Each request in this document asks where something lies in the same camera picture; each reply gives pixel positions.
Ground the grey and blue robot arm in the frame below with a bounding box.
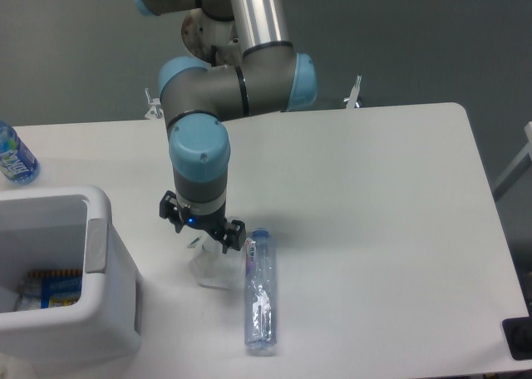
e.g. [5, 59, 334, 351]
[134, 0, 318, 250]

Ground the blue labelled drink bottle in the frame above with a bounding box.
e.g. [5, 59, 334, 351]
[1, 121, 41, 185]

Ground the white plastic wrapper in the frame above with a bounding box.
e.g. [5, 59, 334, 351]
[187, 236, 245, 290]

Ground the white metal base frame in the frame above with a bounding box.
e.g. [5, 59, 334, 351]
[144, 75, 364, 120]

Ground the white metal frame at right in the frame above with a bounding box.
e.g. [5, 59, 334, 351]
[492, 122, 531, 202]

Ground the blue yellow snack packet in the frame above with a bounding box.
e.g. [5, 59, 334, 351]
[23, 269, 82, 309]

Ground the clear plastic bottle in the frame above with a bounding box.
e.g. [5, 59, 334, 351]
[244, 228, 278, 351]

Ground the white plastic trash can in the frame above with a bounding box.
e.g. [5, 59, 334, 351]
[1, 185, 142, 363]

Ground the black clamp at table edge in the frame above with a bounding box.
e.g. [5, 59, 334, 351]
[502, 317, 531, 361]

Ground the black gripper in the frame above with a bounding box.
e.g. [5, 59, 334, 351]
[159, 190, 247, 253]

